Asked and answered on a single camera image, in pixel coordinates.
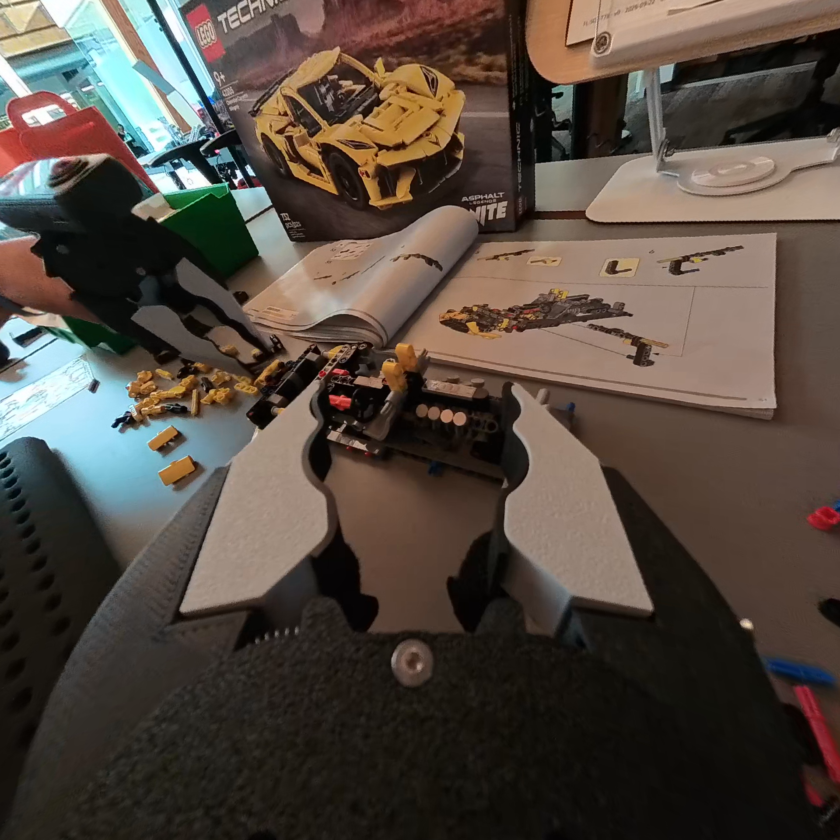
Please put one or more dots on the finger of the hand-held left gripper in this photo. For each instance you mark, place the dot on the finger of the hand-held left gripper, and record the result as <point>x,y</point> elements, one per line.
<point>216,295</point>
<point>177,334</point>

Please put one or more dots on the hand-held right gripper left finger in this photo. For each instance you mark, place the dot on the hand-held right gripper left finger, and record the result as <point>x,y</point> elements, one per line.
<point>262,525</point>

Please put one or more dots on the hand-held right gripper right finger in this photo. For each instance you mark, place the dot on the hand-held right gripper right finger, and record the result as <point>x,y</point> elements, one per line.
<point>571,525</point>

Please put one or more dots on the pile of yellow black lego pieces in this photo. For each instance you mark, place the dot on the pile of yellow black lego pieces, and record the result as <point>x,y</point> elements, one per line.
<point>177,394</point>

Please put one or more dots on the yellow lego panel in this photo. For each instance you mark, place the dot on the yellow lego panel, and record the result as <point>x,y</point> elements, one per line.
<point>164,438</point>

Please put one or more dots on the lego car chassis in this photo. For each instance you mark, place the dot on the lego car chassis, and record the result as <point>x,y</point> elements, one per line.
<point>420,413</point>

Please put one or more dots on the lego instruction booklet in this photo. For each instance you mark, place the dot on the lego instruction booklet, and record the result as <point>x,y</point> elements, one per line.
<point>590,328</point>

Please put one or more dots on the pile of red blue lego pins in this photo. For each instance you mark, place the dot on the pile of red blue lego pins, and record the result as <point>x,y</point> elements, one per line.
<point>820,715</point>

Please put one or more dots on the yellow car lego box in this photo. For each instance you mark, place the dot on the yellow car lego box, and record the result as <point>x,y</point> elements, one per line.
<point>367,118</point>

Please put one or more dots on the person's left hand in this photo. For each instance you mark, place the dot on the person's left hand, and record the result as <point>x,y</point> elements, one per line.
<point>26,275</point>

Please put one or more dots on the green plastic bin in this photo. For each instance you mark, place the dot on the green plastic bin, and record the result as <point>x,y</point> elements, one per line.
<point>210,229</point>

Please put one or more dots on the red tote bag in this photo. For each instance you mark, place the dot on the red tote bag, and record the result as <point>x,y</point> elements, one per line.
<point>72,144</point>

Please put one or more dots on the wooden document stand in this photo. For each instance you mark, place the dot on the wooden document stand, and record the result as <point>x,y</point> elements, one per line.
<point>722,190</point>

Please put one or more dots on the printed instruction sheet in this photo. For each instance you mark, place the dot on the printed instruction sheet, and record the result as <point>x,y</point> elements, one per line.
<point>689,19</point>

